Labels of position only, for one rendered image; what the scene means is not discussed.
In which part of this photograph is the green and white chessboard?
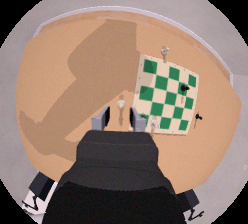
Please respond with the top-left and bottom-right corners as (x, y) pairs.
(132, 54), (199, 134)

